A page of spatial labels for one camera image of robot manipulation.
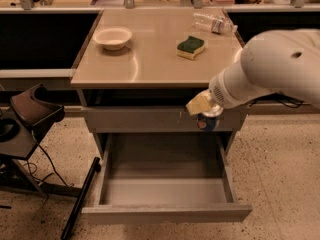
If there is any grey drawer cabinet counter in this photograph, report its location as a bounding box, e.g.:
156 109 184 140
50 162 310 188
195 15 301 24
71 7 244 153

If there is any clear plastic water bottle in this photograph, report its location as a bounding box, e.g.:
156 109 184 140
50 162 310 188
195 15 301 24
193 12 237 35

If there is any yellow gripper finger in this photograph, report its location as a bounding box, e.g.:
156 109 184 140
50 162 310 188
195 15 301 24
186 90 215 115

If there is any grey open middle drawer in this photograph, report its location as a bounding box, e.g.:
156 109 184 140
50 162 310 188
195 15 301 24
83 132 252 224

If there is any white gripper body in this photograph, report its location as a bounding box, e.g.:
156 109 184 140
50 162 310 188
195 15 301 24
209 63 254 109

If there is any black cable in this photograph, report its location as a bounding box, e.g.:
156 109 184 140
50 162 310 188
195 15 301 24
23 130 74 189

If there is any brown curved seat stand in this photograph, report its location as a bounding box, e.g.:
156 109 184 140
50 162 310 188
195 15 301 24
0 84 65 199

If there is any grey closed top drawer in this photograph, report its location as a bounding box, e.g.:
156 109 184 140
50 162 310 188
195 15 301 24
81 105 250 134

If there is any blue pepsi can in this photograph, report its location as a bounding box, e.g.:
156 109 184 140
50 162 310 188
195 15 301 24
197 105 223 132

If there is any black floor bar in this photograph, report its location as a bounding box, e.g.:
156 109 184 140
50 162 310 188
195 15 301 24
60 157 101 240

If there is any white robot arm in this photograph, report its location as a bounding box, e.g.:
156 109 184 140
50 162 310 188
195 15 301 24
186 29 320 117

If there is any green yellow sponge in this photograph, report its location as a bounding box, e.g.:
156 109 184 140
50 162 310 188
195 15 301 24
176 36 205 60

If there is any white bowl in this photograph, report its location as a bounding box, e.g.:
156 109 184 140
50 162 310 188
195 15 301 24
93 27 132 51

